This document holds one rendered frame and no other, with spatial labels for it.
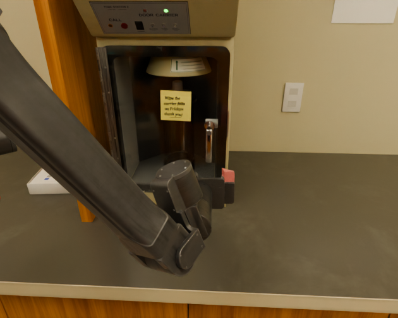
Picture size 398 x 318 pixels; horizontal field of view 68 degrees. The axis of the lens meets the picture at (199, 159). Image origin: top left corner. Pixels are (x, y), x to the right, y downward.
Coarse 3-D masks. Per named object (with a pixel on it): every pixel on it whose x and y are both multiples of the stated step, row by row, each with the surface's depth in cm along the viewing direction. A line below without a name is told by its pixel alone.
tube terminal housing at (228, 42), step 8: (104, 40) 69; (112, 40) 69; (120, 40) 69; (128, 40) 69; (136, 40) 69; (144, 40) 69; (152, 40) 69; (160, 40) 68; (168, 40) 68; (176, 40) 68; (184, 40) 68; (192, 40) 68; (200, 40) 68; (208, 40) 68; (216, 40) 68; (224, 40) 68; (232, 40) 68; (232, 48) 68; (232, 56) 69; (232, 64) 70; (144, 192) 88; (152, 200) 89
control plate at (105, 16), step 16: (96, 16) 61; (112, 16) 61; (128, 16) 60; (144, 16) 60; (160, 16) 60; (176, 16) 60; (112, 32) 65; (128, 32) 65; (144, 32) 65; (160, 32) 64; (176, 32) 64
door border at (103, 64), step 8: (104, 48) 69; (104, 56) 70; (104, 64) 70; (104, 72) 71; (104, 80) 72; (104, 88) 73; (104, 104) 74; (112, 104) 75; (112, 112) 76; (112, 120) 77; (112, 128) 78; (112, 136) 79; (112, 144) 80; (120, 160) 82
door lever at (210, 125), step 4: (208, 124) 75; (212, 124) 75; (208, 128) 72; (212, 128) 76; (208, 132) 71; (208, 136) 72; (208, 140) 72; (208, 144) 73; (208, 148) 73; (208, 152) 74; (208, 156) 74; (208, 160) 75
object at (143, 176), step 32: (128, 64) 70; (160, 64) 70; (192, 64) 69; (224, 64) 69; (128, 96) 74; (192, 96) 73; (224, 96) 72; (128, 128) 77; (160, 128) 77; (192, 128) 76; (224, 128) 76; (128, 160) 82; (160, 160) 81; (192, 160) 81; (224, 160) 80
